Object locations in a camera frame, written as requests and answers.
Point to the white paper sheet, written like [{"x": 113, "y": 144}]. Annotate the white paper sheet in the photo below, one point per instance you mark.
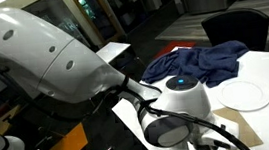
[{"x": 181, "y": 48}]

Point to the grey waste bin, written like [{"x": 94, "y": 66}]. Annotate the grey waste bin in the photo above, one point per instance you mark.
[{"x": 177, "y": 0}]

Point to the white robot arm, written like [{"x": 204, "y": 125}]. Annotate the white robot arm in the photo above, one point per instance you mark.
[{"x": 39, "y": 61}]

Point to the red floor mat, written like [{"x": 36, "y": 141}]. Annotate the red floor mat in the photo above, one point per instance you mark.
[{"x": 175, "y": 45}]

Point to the dark blue towel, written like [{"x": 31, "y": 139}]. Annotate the dark blue towel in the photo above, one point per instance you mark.
[{"x": 207, "y": 64}]

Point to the wooden framed glass door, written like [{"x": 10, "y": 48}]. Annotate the wooden framed glass door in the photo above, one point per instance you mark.
[{"x": 108, "y": 17}]

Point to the large brown paper sheet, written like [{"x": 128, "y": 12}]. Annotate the large brown paper sheet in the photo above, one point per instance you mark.
[{"x": 246, "y": 130}]

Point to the black chair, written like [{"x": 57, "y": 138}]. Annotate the black chair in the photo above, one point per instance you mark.
[{"x": 237, "y": 30}]

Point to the large white plate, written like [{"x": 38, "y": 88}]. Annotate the large white plate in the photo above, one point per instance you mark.
[{"x": 244, "y": 95}]

